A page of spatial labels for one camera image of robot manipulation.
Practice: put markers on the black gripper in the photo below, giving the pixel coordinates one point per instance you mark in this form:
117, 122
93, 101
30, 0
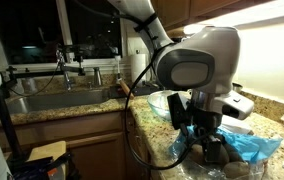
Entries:
196, 125

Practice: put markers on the blue plastic potato bag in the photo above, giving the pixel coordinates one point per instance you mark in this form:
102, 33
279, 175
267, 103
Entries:
254, 151

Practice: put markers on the potato in bag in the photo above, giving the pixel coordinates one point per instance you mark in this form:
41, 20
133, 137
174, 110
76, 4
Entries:
237, 169
233, 155

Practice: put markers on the glass bowl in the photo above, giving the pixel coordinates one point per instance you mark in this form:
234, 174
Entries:
159, 105

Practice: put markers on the steel cup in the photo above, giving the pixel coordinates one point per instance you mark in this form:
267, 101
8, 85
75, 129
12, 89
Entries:
237, 87

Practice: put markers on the wooden lower cabinet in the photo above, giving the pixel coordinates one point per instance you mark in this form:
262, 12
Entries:
97, 142

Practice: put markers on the wooden cabinet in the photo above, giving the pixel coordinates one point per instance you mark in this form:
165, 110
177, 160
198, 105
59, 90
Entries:
177, 13
97, 142

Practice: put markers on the paper towel roll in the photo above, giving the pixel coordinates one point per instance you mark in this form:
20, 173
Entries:
138, 64

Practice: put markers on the steel soap dispenser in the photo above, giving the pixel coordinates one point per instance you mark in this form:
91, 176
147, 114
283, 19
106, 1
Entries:
97, 81

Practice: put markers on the wooden upper cabinet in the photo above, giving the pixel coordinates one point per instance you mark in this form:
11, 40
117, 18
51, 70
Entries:
177, 13

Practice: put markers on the under-cabinet light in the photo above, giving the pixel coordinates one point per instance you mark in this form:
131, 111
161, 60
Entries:
268, 13

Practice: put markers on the cardboard box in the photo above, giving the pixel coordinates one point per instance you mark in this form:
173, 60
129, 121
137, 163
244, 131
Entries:
53, 150

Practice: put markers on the kitchen faucet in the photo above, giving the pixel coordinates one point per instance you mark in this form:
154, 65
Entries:
62, 65

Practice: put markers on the stainless steel sink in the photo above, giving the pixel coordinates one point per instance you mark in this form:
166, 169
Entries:
57, 101

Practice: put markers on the wooden handled brush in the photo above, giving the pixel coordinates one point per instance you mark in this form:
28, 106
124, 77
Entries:
120, 81

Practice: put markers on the black camera stand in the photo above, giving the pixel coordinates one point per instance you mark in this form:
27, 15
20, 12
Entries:
18, 156

